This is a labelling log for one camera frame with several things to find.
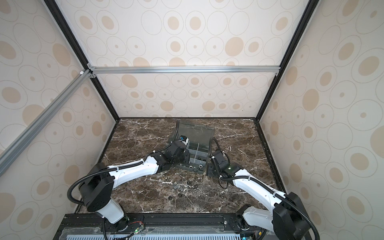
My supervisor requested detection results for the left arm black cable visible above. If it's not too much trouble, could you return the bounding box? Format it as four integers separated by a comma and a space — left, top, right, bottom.
66, 119, 182, 206

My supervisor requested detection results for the clear plastic organizer box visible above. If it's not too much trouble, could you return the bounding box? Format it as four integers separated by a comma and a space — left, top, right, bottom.
175, 122, 215, 175

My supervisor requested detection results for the pile of screws and nuts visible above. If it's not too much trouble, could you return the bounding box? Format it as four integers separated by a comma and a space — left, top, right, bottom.
172, 181, 202, 200

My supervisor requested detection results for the black corner frame post right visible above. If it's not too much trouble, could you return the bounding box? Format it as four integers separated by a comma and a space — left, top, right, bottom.
256, 0, 320, 123

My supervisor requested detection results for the aluminium crossbar left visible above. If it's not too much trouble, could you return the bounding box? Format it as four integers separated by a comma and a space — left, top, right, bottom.
1, 70, 91, 175

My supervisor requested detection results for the aluminium crossbar back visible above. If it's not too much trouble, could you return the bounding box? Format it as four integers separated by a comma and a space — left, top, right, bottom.
91, 66, 280, 74

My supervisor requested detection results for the black corner frame post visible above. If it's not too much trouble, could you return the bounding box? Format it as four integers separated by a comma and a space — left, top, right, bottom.
256, 0, 320, 123
44, 0, 120, 122

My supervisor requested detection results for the aluminium crossbar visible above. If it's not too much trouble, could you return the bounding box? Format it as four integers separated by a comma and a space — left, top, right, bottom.
91, 66, 280, 74
1, 70, 91, 175

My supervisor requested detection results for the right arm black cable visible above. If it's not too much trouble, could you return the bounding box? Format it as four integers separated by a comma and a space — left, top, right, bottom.
208, 137, 321, 240

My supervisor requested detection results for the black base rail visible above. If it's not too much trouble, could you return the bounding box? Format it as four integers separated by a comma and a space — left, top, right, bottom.
54, 213, 277, 240

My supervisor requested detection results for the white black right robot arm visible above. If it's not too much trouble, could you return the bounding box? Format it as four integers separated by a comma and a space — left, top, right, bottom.
209, 150, 315, 240

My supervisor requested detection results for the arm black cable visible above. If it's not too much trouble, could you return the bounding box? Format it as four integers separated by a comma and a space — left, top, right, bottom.
208, 137, 321, 240
66, 119, 182, 206

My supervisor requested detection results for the black corner frame post left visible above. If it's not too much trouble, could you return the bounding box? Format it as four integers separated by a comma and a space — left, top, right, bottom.
44, 0, 120, 122

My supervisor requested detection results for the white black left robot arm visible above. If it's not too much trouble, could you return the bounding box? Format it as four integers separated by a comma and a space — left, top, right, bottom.
77, 136, 190, 224

